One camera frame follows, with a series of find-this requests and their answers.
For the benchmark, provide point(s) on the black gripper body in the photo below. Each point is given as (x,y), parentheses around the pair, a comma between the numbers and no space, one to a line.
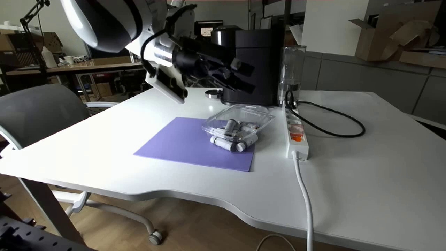
(199,60)

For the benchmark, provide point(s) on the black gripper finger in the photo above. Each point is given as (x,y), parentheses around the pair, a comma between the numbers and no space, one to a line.
(235,82)
(236,64)

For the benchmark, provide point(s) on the clear plastic box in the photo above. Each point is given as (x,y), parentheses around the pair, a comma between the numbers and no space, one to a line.
(259,116)

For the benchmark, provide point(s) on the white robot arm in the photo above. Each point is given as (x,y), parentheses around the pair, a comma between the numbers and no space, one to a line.
(162,36)

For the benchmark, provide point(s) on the cardboard box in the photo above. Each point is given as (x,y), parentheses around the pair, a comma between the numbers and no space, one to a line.
(394,25)

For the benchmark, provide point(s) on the black coffee machine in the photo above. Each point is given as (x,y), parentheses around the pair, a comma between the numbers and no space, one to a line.
(261,51)

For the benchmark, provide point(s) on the white batteries pile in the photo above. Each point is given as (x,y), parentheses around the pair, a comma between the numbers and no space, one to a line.
(234,135)

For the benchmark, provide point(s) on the clear water tank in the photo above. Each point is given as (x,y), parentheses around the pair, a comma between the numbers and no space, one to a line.
(292,71)

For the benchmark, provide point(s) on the purple paper sheet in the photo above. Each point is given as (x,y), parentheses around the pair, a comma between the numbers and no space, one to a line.
(183,139)

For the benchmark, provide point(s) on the white power strip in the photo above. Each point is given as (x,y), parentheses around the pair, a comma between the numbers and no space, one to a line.
(298,141)

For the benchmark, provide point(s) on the grey office chair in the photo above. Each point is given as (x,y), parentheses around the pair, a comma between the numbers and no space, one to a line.
(31,114)

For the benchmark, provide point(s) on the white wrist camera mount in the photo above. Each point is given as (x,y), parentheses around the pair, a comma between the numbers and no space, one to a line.
(158,67)

